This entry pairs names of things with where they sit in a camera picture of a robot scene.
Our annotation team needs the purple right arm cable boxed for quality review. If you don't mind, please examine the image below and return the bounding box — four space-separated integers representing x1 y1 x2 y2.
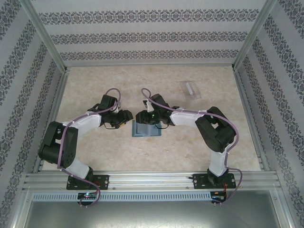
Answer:
141 88 243 205

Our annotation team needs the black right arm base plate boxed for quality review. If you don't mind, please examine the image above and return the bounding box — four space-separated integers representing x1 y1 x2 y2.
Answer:
192 173 237 190

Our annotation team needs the aluminium frame post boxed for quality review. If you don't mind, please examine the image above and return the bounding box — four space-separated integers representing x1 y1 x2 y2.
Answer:
231 0 277 71
22 0 70 72

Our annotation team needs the aluminium mounting rail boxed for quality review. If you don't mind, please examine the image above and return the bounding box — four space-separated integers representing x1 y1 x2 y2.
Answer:
22 171 282 190

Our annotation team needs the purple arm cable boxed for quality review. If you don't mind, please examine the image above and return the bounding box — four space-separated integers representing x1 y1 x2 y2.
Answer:
141 88 243 205
57 88 123 208

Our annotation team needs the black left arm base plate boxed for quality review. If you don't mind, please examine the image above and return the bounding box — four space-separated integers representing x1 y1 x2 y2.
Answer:
66 174 110 190

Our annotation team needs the aluminium rear frame bar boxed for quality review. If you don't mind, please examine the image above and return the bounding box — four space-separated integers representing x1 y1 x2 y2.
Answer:
64 63 235 68

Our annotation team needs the grey metal panel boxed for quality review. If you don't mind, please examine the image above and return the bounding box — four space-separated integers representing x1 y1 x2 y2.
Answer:
22 200 285 228

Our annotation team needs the slotted grey cable duct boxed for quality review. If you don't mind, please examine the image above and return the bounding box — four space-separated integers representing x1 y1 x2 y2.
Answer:
32 191 212 201

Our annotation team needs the clear plastic card stand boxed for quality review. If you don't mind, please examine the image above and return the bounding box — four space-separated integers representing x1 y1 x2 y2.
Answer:
180 81 202 100

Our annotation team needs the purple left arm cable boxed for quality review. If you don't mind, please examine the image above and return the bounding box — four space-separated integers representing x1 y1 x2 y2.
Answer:
57 88 123 208

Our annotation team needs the aluminium side rail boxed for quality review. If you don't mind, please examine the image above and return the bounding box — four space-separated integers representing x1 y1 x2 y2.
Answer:
33 67 71 173
234 68 270 171

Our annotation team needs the circuit board green light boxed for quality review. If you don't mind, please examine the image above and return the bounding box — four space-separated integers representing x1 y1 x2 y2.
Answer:
77 192 98 200

